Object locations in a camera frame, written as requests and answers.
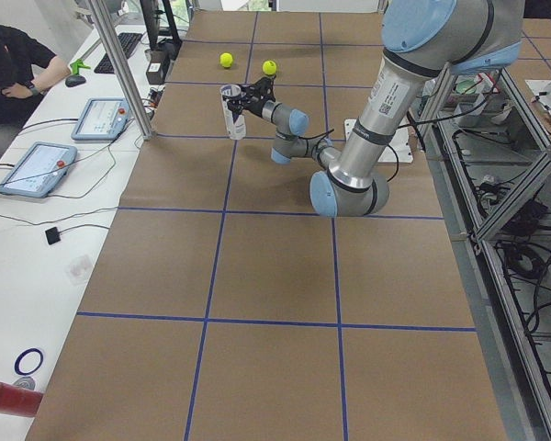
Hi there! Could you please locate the black computer mouse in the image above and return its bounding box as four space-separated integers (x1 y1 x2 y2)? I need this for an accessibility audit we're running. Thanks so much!
65 74 86 87

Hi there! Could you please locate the far teach pendant tablet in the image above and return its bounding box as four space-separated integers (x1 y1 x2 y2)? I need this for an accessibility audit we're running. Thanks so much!
71 97 131 141

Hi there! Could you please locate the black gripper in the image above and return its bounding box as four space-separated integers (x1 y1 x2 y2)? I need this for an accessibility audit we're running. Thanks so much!
226 84 276 120

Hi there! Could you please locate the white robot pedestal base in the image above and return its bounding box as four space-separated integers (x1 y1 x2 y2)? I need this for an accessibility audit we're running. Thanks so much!
343 118 415 164

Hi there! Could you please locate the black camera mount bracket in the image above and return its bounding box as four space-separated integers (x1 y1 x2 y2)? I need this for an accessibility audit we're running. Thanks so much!
253 76 276 101

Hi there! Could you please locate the teach pendant tablet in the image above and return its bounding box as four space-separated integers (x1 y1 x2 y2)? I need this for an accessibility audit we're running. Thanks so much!
0 141 77 198
71 97 131 141

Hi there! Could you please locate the green plastic object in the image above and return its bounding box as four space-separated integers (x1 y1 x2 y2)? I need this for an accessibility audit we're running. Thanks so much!
70 59 91 75

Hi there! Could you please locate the person in black shirt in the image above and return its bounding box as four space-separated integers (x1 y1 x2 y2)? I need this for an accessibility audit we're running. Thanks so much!
0 25 71 158

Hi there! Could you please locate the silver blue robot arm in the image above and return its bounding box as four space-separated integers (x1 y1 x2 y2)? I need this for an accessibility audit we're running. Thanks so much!
220 0 524 217

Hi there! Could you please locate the black box with label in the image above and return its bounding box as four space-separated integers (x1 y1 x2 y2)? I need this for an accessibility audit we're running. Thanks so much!
146 51 170 85

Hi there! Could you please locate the near teach pendant tablet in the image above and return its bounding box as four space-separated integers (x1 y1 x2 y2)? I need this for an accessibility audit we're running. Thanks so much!
0 141 77 198

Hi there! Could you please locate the red cylinder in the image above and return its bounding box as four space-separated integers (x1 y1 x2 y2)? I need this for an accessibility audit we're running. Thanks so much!
0 381 43 417

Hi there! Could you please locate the Wilson tennis ball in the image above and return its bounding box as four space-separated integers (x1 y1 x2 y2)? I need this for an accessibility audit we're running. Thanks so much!
219 52 233 69

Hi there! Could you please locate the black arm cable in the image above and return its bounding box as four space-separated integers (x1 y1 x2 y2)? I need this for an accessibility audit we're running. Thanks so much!
298 128 400 185

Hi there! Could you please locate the blue tape ring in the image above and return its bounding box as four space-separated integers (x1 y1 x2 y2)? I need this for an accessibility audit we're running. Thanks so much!
14 348 45 376

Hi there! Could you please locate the small black square device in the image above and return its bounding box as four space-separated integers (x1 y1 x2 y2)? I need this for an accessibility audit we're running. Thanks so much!
45 227 61 245

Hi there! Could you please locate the aluminium side frame rack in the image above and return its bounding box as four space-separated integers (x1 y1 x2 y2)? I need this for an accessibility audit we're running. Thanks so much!
409 54 551 440

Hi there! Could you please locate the clear tennis ball can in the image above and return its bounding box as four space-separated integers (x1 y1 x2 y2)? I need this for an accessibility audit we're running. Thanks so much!
219 84 246 141

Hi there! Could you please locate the black keyboard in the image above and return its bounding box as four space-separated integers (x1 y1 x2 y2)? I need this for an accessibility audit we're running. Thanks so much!
93 32 144 74

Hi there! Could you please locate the aluminium frame post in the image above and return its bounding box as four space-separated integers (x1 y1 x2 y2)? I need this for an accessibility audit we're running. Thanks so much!
87 0 153 141

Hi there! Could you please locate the Roland Garros tennis ball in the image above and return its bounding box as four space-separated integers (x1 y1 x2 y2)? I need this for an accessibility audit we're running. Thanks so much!
262 60 277 76

